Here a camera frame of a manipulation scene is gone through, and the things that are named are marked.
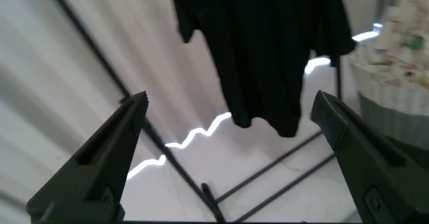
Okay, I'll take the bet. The white curtain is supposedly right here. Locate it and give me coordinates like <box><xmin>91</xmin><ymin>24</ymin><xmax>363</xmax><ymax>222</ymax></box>
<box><xmin>0</xmin><ymin>0</ymin><xmax>396</xmax><ymax>215</ymax></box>

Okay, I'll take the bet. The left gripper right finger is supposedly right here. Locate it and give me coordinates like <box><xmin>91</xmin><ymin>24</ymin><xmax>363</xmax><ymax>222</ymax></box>
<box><xmin>310</xmin><ymin>89</ymin><xmax>429</xmax><ymax>224</ymax></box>

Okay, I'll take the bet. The black garment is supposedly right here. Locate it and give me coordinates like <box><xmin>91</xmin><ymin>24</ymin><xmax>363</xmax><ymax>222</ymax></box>
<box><xmin>169</xmin><ymin>0</ymin><xmax>358</xmax><ymax>139</ymax></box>

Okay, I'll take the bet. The cream printed garment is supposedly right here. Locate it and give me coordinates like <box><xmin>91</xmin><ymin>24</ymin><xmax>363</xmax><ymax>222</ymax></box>
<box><xmin>351</xmin><ymin>0</ymin><xmax>429</xmax><ymax>93</ymax></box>

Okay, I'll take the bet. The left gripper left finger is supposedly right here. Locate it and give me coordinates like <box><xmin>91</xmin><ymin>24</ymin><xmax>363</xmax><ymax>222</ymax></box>
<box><xmin>25</xmin><ymin>91</ymin><xmax>149</xmax><ymax>224</ymax></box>

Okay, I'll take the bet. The black clothes rack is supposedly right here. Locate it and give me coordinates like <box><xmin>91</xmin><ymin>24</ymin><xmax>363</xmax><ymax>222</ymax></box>
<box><xmin>43</xmin><ymin>0</ymin><xmax>343</xmax><ymax>223</ymax></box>

